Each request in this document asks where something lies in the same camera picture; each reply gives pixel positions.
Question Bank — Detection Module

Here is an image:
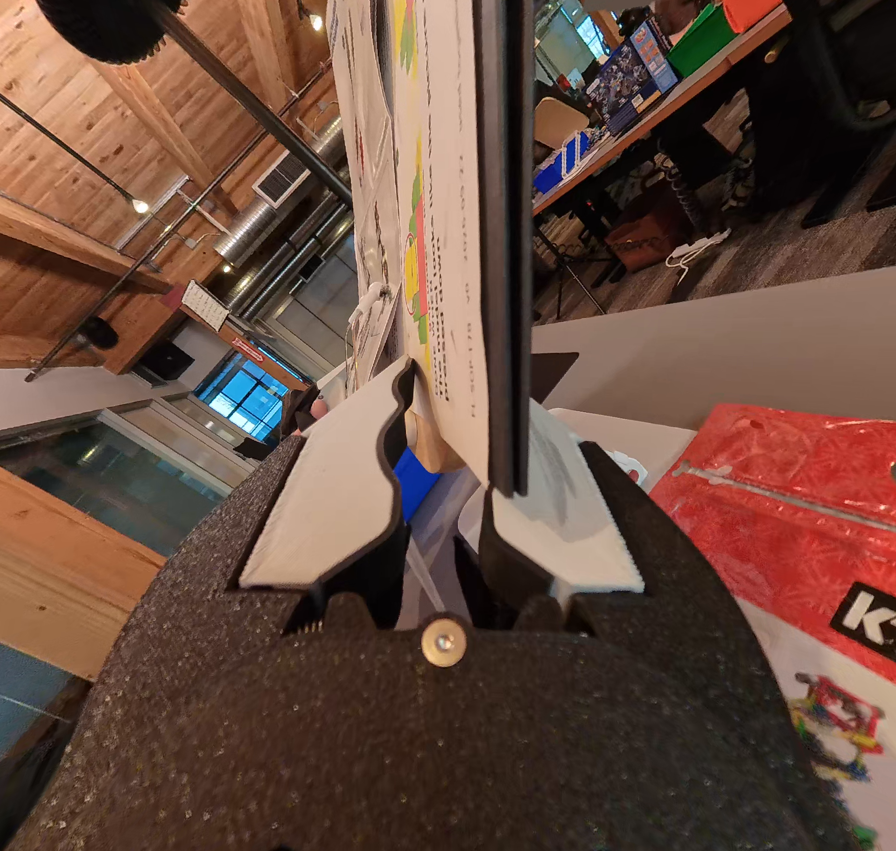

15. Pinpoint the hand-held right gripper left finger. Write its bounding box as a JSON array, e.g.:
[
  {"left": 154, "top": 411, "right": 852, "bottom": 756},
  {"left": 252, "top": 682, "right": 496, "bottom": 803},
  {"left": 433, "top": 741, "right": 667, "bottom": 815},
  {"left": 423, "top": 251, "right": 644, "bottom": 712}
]
[{"left": 238, "top": 356, "right": 419, "bottom": 589}]

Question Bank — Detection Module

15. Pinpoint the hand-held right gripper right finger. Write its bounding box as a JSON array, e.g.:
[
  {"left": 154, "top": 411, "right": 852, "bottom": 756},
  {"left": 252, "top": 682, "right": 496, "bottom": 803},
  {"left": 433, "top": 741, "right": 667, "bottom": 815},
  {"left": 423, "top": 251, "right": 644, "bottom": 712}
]
[{"left": 479, "top": 403, "right": 646, "bottom": 596}]

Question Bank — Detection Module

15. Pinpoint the blue plastic bin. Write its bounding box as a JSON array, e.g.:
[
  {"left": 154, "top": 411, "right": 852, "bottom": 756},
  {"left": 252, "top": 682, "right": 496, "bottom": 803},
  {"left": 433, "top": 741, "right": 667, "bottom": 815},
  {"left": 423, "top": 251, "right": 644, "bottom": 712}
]
[{"left": 392, "top": 445, "right": 443, "bottom": 524}]

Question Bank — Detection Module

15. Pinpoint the building instruction sheet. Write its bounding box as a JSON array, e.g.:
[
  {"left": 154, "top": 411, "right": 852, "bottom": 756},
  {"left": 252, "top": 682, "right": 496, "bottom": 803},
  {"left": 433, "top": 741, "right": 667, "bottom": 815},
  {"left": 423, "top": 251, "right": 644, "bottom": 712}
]
[{"left": 328, "top": 0, "right": 403, "bottom": 376}]

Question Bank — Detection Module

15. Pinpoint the white book stand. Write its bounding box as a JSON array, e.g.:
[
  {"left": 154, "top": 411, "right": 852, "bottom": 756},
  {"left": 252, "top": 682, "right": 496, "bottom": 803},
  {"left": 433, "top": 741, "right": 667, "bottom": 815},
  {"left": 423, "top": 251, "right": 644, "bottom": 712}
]
[{"left": 346, "top": 280, "right": 697, "bottom": 495}]

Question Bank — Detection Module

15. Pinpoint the colourful toy packaging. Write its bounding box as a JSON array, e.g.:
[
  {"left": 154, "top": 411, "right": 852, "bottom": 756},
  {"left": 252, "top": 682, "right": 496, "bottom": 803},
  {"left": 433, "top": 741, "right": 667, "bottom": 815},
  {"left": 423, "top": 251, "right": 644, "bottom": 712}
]
[{"left": 647, "top": 403, "right": 896, "bottom": 851}]

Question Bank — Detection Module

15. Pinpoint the white task instruction board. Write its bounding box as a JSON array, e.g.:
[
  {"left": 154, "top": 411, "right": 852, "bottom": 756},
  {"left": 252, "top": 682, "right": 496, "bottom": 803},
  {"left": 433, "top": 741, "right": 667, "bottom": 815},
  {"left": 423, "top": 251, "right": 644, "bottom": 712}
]
[{"left": 325, "top": 0, "right": 536, "bottom": 498}]

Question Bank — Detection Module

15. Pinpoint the brown bag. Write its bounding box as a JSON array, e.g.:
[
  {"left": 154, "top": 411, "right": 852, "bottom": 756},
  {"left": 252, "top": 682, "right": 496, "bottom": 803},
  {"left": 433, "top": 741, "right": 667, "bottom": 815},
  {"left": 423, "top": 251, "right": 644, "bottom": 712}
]
[{"left": 605, "top": 196, "right": 694, "bottom": 274}]

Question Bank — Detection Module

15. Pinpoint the white power strip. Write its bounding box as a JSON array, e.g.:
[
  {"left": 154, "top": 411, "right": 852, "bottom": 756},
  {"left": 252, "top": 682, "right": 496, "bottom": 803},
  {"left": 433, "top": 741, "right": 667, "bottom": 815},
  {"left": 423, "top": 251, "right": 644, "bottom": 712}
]
[{"left": 665, "top": 228, "right": 734, "bottom": 286}]

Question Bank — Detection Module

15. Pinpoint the blue toy box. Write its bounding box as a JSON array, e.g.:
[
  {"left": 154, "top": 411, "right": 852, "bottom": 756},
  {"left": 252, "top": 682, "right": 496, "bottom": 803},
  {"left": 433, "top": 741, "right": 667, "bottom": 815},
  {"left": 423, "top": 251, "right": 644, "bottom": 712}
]
[{"left": 584, "top": 19, "right": 681, "bottom": 136}]

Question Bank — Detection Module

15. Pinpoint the green plastic bin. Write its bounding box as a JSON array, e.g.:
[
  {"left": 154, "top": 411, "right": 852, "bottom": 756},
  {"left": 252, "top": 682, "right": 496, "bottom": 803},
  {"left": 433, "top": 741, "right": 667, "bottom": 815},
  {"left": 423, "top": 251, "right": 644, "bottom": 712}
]
[{"left": 665, "top": 2, "right": 743, "bottom": 79}]

